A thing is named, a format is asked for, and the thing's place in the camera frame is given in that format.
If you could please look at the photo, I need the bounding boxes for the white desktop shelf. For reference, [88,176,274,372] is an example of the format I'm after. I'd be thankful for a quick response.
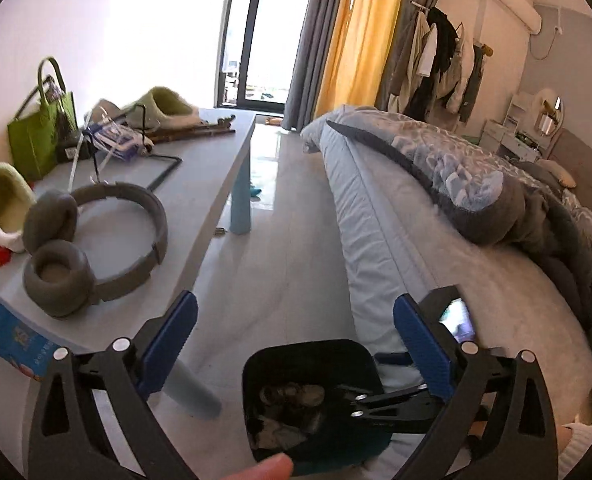
[503,94,537,133]

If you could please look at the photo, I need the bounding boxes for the row of hanging clothes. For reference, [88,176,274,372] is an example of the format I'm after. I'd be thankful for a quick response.
[388,2,492,123]

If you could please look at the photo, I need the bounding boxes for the beige pillow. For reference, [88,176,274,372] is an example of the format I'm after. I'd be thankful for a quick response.
[541,160,577,190]

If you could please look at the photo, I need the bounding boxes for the grey curtain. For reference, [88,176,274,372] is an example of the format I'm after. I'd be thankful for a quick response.
[282,0,359,131]
[376,0,444,111]

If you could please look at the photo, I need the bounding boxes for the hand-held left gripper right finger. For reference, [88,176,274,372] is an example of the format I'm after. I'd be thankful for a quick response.
[393,294,559,480]

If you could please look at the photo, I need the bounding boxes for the dark wooden sticks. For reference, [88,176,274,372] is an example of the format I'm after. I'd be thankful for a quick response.
[148,116,237,143]

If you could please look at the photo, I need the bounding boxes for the black metal frame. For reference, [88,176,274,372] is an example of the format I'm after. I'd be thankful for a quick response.
[88,127,183,192]

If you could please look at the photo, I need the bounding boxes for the white air conditioner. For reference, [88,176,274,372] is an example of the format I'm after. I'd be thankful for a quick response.
[471,0,543,36]

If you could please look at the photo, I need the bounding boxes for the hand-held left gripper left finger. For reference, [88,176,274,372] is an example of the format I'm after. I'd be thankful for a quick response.
[28,289,199,480]

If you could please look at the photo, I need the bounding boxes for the green tote bag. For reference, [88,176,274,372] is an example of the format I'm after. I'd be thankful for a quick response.
[6,57,79,181]

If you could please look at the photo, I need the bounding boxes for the white fluffy slipper near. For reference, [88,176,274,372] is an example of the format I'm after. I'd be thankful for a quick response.
[0,161,39,253]

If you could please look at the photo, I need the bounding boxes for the grey bed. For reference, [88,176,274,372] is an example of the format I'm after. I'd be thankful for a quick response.
[301,105,592,461]

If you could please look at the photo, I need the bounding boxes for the grey headphones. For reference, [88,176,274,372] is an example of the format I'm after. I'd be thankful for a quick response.
[23,182,169,318]

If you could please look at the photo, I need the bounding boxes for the white vanity table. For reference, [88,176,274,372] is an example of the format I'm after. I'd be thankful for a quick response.
[481,120,544,161]

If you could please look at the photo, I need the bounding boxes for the blue cardboard box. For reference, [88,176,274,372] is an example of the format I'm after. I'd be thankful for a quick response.
[0,305,56,381]

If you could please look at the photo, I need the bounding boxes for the blue white packet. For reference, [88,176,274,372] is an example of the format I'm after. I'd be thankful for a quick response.
[92,121,153,162]

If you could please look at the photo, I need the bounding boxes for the black trash bin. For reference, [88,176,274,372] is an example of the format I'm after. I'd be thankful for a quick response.
[241,339,393,478]

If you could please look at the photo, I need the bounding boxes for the cardboard tape core ring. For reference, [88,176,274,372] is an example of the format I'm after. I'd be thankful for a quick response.
[259,384,283,408]

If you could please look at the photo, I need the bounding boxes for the person's left hand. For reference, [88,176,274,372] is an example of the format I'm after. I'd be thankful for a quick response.
[220,455,295,480]

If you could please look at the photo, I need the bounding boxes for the yellow curtain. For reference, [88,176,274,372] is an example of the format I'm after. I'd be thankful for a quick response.
[313,0,409,121]

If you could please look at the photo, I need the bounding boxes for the person's right forearm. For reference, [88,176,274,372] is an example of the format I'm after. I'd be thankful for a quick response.
[558,420,592,480]

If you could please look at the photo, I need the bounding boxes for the black framed glass door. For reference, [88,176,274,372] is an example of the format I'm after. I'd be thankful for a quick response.
[215,0,321,111]

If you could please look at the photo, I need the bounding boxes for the light blue table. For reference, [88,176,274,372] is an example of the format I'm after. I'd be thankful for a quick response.
[0,107,257,421]

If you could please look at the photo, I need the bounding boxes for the grey headboard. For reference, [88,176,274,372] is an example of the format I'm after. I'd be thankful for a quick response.
[546,127,592,221]

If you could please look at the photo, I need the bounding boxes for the round mirror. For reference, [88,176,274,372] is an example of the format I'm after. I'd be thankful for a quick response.
[530,87,567,137]

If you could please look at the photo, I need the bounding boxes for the grey fleece duvet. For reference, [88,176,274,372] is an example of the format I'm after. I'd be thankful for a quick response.
[301,105,592,401]

